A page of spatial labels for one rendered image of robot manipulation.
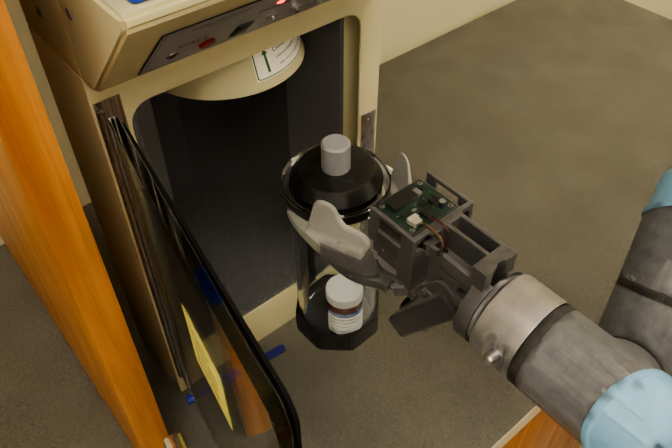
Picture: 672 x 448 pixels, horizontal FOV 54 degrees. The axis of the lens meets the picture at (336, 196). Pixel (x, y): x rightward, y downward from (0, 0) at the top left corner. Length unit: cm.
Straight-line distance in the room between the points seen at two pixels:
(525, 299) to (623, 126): 86
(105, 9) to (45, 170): 11
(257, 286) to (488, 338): 43
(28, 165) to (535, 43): 125
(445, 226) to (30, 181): 30
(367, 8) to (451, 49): 79
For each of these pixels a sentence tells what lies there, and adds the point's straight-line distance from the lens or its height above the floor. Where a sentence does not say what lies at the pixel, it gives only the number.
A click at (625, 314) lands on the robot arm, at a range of 59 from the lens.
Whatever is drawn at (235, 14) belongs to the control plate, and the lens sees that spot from 48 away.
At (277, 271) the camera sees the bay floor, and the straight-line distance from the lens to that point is 88.
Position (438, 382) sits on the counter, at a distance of 88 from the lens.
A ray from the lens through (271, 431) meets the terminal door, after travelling 36.
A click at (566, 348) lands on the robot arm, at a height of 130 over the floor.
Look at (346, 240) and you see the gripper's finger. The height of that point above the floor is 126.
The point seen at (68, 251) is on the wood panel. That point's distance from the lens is 51.
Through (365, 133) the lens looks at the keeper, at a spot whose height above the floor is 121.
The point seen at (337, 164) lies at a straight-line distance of 61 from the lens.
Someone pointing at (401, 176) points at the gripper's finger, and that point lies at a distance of 63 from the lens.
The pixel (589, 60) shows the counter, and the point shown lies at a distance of 152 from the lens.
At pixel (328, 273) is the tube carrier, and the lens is 67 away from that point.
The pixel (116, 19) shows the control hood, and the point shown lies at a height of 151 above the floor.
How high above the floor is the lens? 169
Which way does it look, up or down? 44 degrees down
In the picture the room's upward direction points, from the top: straight up
